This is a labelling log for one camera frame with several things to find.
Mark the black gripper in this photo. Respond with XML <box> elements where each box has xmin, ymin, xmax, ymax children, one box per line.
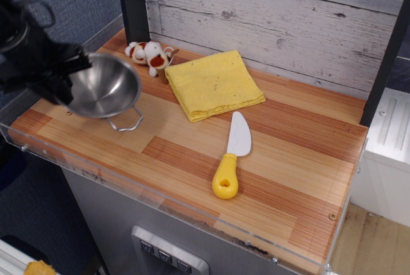
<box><xmin>1</xmin><ymin>38</ymin><xmax>92</xmax><ymax>104</ymax></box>

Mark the stainless steel colander bowl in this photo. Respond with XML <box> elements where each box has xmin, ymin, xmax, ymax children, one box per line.
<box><xmin>59</xmin><ymin>53</ymin><xmax>144</xmax><ymax>132</ymax></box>

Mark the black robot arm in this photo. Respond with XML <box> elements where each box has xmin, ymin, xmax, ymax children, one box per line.
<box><xmin>1</xmin><ymin>0</ymin><xmax>92</xmax><ymax>104</ymax></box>

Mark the clear acrylic table guard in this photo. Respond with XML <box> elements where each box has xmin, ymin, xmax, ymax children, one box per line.
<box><xmin>0</xmin><ymin>13</ymin><xmax>369</xmax><ymax>275</ymax></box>

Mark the white brown plush dog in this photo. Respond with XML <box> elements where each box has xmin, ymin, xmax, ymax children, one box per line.
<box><xmin>124</xmin><ymin>41</ymin><xmax>179</xmax><ymax>84</ymax></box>

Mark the folded yellow cloth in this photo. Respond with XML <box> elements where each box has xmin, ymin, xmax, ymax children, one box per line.
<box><xmin>165</xmin><ymin>50</ymin><xmax>266</xmax><ymax>122</ymax></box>

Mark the grey cabinet with dispenser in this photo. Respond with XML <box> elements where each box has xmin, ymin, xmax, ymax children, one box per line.
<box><xmin>61</xmin><ymin>167</ymin><xmax>308</xmax><ymax>275</ymax></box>

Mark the yellow object bottom left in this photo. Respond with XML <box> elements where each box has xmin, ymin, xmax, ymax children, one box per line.
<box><xmin>23</xmin><ymin>260</ymin><xmax>57</xmax><ymax>275</ymax></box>

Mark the white side cabinet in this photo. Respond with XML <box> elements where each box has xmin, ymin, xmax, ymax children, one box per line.
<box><xmin>350</xmin><ymin>88</ymin><xmax>409</xmax><ymax>226</ymax></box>

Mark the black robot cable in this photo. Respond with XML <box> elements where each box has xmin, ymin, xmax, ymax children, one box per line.
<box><xmin>12</xmin><ymin>0</ymin><xmax>57</xmax><ymax>29</ymax></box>

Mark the black left frame post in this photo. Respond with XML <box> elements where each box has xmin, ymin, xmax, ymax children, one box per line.
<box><xmin>120</xmin><ymin>0</ymin><xmax>150</xmax><ymax>42</ymax></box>

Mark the black frame post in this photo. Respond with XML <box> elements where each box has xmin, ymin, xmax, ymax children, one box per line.
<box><xmin>359</xmin><ymin>0</ymin><xmax>409</xmax><ymax>127</ymax></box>
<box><xmin>120</xmin><ymin>0</ymin><xmax>150</xmax><ymax>42</ymax></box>

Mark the yellow handled toy knife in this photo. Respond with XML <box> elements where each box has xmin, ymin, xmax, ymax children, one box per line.
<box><xmin>211</xmin><ymin>112</ymin><xmax>252</xmax><ymax>199</ymax></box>

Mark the black right frame post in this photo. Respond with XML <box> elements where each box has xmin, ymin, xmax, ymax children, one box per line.
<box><xmin>359</xmin><ymin>0</ymin><xmax>409</xmax><ymax>127</ymax></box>

